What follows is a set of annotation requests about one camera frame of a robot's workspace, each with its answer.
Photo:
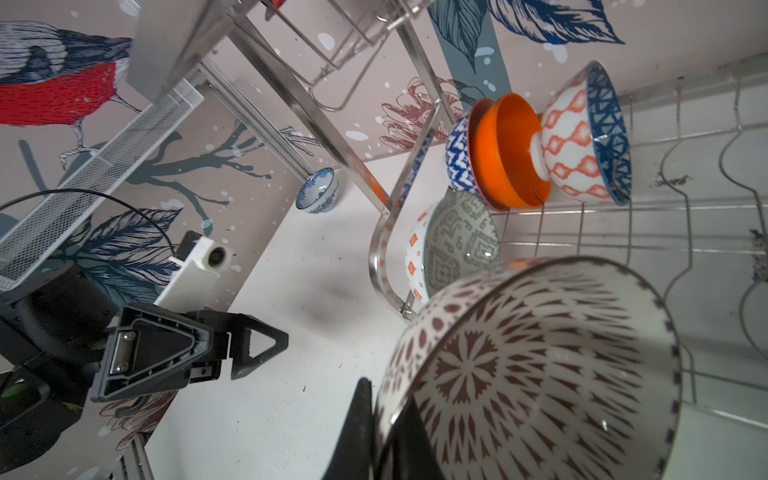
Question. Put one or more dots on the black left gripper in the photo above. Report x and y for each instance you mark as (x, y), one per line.
(153, 350)

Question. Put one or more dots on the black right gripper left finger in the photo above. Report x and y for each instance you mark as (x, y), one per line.
(353, 456)

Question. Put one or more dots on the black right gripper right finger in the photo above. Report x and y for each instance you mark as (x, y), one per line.
(410, 455)

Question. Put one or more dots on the brown white patterned bowl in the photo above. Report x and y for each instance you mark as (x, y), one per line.
(550, 368)

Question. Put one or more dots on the red patterned bowl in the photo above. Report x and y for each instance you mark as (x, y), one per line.
(458, 153)

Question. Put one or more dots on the orange plastic bowl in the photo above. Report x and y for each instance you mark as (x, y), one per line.
(501, 154)

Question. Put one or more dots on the blue triangle pattern bowl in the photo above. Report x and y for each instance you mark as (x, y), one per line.
(582, 146)

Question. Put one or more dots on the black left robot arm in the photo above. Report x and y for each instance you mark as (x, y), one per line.
(68, 343)

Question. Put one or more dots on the blue floral white bowl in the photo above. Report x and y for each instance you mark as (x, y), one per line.
(319, 193)

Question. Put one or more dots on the white wire mesh basket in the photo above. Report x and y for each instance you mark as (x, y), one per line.
(36, 236)

